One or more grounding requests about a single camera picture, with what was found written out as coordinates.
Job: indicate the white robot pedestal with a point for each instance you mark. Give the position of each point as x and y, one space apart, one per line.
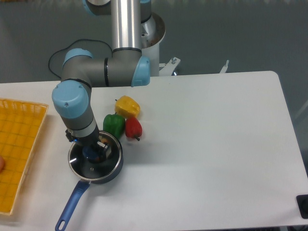
152 34

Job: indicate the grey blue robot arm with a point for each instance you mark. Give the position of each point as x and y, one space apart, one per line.
81 72

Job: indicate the yellow bell pepper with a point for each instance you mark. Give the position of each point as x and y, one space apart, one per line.
127 107

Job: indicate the knotted bread roll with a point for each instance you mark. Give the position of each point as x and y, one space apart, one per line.
102 148

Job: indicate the glass pot lid blue knob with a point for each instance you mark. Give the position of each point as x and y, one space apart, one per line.
84 161

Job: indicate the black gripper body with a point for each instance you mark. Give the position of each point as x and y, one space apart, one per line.
89 140

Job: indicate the black device at table edge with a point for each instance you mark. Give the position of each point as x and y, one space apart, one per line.
302 201

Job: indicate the red bell pepper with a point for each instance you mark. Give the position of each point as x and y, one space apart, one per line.
133 128

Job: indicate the dark pot blue handle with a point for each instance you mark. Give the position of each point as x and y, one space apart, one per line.
70 206

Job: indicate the green bell pepper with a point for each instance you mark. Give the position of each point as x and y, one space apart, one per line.
114 124

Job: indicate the yellow plastic basket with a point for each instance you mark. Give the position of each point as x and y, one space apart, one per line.
20 124

